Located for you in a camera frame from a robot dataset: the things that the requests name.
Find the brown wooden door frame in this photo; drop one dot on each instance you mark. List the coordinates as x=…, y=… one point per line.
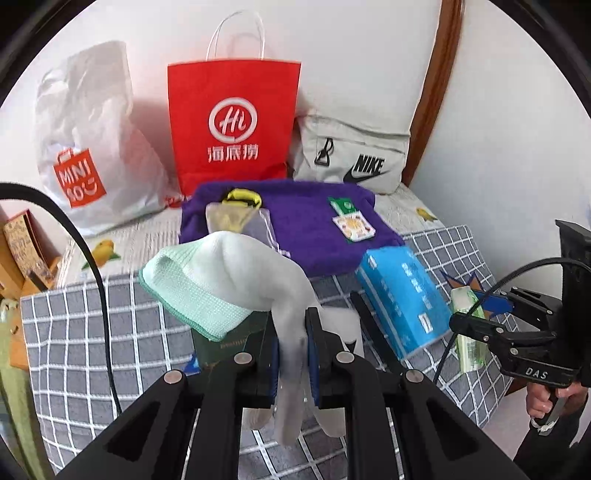
x=443, y=69

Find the orange star sticker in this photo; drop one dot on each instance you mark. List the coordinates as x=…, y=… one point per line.
x=461, y=279

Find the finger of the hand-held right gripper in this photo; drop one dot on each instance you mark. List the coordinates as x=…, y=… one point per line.
x=496, y=302
x=480, y=330

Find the white glove with green cuff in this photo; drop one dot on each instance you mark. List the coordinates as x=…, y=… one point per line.
x=231, y=267

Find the person's right hand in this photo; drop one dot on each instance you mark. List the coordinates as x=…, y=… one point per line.
x=538, y=406

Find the brown wooden board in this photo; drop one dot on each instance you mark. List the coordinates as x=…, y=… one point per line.
x=19, y=344

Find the light green blanket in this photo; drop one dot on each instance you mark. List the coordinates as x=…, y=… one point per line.
x=23, y=415

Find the clear plastic bag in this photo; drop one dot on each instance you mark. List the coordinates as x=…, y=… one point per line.
x=249, y=226

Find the purple towel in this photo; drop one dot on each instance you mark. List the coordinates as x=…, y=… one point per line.
x=300, y=230

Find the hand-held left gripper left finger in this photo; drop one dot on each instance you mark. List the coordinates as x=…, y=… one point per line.
x=275, y=364

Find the small white printed sauce packet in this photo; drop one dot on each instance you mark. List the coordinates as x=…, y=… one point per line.
x=353, y=228

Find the green tissue pack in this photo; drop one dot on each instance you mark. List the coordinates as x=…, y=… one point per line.
x=468, y=350

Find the grey waist bag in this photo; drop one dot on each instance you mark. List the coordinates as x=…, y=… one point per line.
x=360, y=143

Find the dark green box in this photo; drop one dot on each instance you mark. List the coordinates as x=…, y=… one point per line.
x=221, y=344

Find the blue tissue pack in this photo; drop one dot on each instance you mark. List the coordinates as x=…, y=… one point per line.
x=401, y=300

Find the grey checked cloth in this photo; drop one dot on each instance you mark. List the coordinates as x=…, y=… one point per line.
x=69, y=332

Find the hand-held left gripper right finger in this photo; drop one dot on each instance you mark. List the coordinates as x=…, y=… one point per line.
x=311, y=369

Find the white plastic shopping bag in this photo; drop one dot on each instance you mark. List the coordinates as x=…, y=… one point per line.
x=92, y=115

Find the person's right forearm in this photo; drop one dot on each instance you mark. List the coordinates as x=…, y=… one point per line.
x=554, y=454

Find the red paper shopping bag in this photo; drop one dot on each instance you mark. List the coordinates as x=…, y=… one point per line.
x=231, y=92

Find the white sponge block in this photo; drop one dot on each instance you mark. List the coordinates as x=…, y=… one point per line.
x=339, y=323

